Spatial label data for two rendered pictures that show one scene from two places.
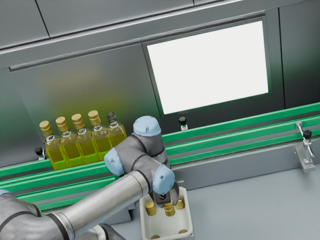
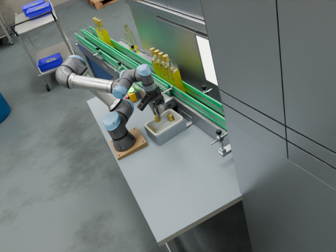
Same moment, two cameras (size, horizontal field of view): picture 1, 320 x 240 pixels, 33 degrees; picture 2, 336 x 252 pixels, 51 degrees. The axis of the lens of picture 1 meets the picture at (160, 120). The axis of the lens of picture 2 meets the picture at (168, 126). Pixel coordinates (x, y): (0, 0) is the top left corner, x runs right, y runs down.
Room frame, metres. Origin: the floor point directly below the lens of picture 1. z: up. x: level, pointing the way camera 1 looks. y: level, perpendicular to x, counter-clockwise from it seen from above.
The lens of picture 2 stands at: (0.49, -1.62, 2.19)
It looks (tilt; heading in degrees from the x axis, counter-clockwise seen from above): 37 degrees down; 65
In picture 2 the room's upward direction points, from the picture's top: 19 degrees counter-clockwise
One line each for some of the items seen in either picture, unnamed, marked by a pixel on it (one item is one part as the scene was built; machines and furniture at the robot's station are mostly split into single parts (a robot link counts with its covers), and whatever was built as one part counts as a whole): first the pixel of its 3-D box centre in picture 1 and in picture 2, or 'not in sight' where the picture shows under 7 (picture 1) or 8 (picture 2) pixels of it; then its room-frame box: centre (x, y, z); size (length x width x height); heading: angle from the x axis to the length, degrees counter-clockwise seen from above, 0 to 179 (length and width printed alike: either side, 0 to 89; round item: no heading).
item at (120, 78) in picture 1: (146, 81); (199, 55); (1.61, 0.01, 1.15); 0.90 x 0.03 x 0.34; 86
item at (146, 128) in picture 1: (148, 136); (144, 74); (1.23, 0.05, 1.22); 0.09 x 0.08 x 0.11; 124
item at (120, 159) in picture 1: (128, 158); (129, 77); (1.16, 0.12, 1.22); 0.11 x 0.11 x 0.08; 34
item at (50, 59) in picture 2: not in sight; (47, 42); (1.48, 3.43, 0.51); 1.09 x 0.64 x 1.03; 79
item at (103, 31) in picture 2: not in sight; (104, 34); (1.57, 1.38, 1.02); 0.06 x 0.06 x 0.28; 86
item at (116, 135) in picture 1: (121, 146); (176, 80); (1.48, 0.16, 0.99); 0.06 x 0.06 x 0.21; 86
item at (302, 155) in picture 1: (305, 151); (225, 144); (1.31, -0.47, 0.90); 0.17 x 0.05 x 0.23; 176
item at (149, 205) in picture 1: (150, 208); (170, 117); (1.33, 0.11, 0.79); 0.04 x 0.04 x 0.04
